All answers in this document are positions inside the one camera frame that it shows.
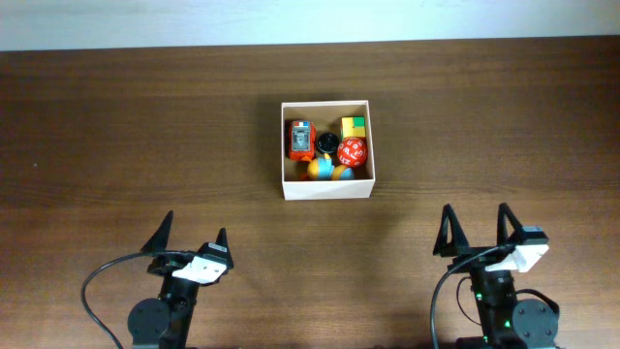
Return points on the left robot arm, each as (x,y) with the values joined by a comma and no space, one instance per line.
(164,321)

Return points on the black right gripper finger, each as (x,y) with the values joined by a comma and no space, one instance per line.
(508,226)
(451,239)

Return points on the black round lid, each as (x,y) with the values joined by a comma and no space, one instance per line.
(327,143)

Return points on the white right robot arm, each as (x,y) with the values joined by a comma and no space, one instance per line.
(508,318)

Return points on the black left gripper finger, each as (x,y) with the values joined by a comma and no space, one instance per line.
(222,239)
(159,240)

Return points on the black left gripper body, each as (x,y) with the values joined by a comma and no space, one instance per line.
(166,264)

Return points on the red lettered ball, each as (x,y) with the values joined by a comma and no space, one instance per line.
(352,152)

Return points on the red toy fire truck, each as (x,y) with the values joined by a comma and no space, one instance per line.
(302,135)

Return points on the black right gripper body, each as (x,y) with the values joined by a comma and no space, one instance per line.
(478,266)

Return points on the multicolour puzzle cube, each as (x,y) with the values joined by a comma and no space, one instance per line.
(353,127)

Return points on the orange toy duck blue hat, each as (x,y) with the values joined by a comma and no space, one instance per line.
(322,168)

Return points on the pink cardboard box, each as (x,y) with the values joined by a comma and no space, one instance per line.
(326,117)

